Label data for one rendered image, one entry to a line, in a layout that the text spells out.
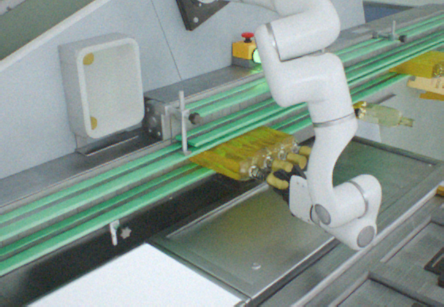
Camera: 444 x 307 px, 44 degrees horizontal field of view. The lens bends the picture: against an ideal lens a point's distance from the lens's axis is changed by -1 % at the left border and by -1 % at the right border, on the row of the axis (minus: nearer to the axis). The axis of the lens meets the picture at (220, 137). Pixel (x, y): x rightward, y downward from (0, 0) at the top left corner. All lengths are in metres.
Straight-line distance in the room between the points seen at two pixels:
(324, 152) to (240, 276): 0.35
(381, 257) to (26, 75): 0.93
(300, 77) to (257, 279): 0.46
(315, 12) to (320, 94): 0.18
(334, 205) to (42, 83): 0.73
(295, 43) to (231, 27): 0.64
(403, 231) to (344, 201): 0.42
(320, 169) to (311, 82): 0.16
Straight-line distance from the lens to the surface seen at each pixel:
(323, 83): 1.05
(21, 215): 1.24
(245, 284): 1.22
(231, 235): 1.39
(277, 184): 1.34
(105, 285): 1.26
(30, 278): 1.39
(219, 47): 1.72
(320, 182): 1.07
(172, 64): 1.60
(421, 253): 1.45
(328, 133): 1.07
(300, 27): 1.13
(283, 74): 1.05
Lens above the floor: 1.93
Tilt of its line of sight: 41 degrees down
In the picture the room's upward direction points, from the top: 109 degrees clockwise
